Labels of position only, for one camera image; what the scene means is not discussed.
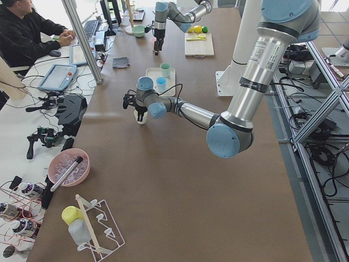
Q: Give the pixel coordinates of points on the cream yellow cup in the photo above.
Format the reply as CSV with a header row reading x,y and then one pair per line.
x,y
141,123

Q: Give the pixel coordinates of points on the pink cup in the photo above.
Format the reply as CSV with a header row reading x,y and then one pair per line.
x,y
153,41

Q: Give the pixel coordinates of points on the green cup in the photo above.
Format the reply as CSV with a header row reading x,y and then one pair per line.
x,y
165,69

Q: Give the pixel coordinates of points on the blue cup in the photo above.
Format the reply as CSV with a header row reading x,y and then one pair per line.
x,y
161,83

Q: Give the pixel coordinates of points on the green bowl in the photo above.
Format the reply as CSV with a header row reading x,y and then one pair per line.
x,y
138,31

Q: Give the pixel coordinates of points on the wooden stand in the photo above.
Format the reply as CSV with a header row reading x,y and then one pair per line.
x,y
129,28

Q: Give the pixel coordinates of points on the grey cloth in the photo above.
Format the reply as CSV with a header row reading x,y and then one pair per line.
x,y
120,62

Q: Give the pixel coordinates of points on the wooden cutting board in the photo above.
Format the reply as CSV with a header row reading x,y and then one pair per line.
x,y
203,48

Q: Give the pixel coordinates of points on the upper whole lemon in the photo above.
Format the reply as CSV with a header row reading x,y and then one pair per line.
x,y
197,29

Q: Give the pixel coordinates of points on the yellow plastic knife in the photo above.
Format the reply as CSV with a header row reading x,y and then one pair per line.
x,y
195,39

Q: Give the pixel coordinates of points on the black keyboard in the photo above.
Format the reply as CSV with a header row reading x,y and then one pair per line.
x,y
90,28

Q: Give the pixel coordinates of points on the metal tube in bowl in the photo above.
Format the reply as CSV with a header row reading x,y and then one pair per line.
x,y
70,169

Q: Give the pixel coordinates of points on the blue teach pendant far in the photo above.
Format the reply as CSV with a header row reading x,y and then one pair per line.
x,y
76,56

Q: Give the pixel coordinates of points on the blue teach pendant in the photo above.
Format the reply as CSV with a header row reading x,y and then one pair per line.
x,y
58,78
76,56

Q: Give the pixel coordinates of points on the blue teach pendant near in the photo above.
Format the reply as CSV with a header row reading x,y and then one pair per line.
x,y
58,78

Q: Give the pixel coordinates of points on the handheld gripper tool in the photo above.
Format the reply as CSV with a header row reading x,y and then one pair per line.
x,y
47,136

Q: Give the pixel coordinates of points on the computer mouse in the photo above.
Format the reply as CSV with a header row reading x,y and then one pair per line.
x,y
55,53

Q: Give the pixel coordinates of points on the wooden stick on rack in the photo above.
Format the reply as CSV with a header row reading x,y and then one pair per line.
x,y
82,203

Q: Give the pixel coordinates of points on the yellow cup on rack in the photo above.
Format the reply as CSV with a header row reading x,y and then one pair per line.
x,y
70,214

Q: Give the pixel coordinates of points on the clear plastic cup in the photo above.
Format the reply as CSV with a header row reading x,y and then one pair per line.
x,y
79,232

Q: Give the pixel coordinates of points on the seated person in black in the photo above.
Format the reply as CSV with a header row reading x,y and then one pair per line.
x,y
26,36

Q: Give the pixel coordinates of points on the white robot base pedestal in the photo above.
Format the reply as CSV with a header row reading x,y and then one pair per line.
x,y
227,81

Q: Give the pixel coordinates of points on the aluminium frame post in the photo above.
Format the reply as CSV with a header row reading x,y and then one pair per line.
x,y
70,8

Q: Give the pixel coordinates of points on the white wire dish rack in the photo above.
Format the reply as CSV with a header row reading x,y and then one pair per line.
x,y
106,230

